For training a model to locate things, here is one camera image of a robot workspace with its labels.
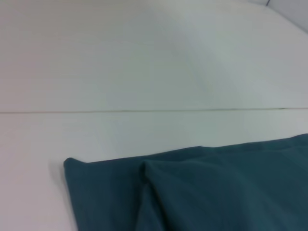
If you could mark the teal FREE print T-shirt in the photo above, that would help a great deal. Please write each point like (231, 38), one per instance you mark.
(204, 187)

